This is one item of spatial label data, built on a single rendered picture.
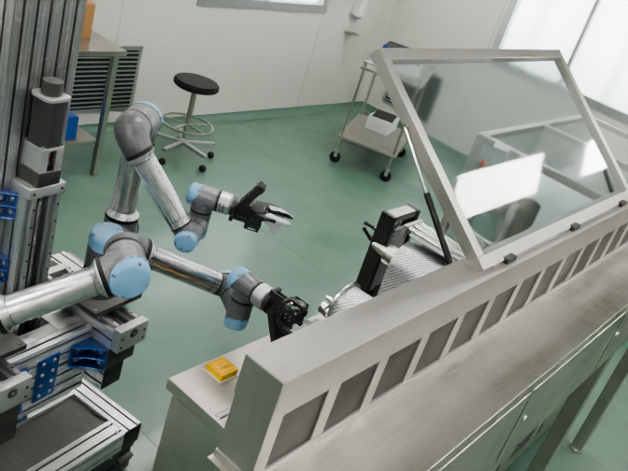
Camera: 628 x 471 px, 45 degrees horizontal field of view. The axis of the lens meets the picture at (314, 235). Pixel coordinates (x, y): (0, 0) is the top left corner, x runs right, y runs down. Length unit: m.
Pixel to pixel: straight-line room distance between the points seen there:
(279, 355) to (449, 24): 7.13
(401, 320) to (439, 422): 0.27
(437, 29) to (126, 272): 6.45
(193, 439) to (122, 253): 0.58
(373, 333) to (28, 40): 1.36
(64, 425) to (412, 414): 1.82
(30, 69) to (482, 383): 1.48
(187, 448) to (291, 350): 1.17
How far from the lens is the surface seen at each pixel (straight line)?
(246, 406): 1.22
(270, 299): 2.26
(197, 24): 6.41
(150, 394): 3.62
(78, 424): 3.12
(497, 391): 1.75
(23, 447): 3.02
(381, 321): 1.37
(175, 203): 2.50
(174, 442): 2.38
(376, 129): 7.11
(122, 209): 2.70
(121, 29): 5.94
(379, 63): 1.77
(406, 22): 8.42
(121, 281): 2.14
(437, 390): 1.66
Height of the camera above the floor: 2.34
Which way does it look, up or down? 26 degrees down
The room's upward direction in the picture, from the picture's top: 18 degrees clockwise
